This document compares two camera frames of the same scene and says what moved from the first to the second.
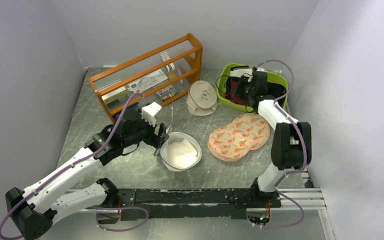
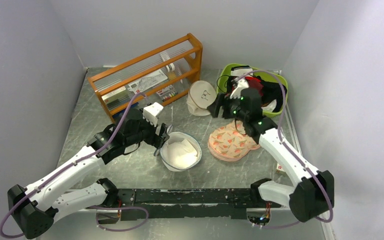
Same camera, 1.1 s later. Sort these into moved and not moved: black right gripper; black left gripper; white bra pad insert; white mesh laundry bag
Moved: black right gripper
Not moved: white mesh laundry bag; white bra pad insert; black left gripper
